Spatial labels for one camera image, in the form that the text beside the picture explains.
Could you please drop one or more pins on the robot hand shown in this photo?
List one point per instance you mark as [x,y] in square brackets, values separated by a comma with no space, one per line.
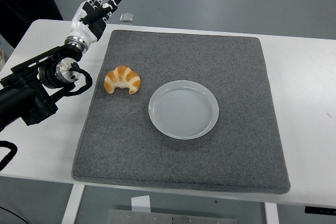
[78,31]

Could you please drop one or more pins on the croissant bread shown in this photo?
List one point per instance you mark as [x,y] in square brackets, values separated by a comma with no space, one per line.
[122,78]

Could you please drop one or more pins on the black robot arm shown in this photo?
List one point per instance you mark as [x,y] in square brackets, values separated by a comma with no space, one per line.
[23,95]

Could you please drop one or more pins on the grey round plate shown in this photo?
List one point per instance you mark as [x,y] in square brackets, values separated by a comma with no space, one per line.
[183,110]

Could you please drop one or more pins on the square metal floor outlet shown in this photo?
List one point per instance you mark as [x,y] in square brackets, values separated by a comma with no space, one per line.
[126,17]

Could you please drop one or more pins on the grey felt mat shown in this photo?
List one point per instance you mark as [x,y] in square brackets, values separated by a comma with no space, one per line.
[183,51]

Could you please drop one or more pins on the white table leg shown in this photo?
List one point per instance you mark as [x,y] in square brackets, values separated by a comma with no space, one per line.
[73,203]
[271,214]

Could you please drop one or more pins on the black table control panel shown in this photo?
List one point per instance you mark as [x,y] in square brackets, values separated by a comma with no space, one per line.
[320,210]

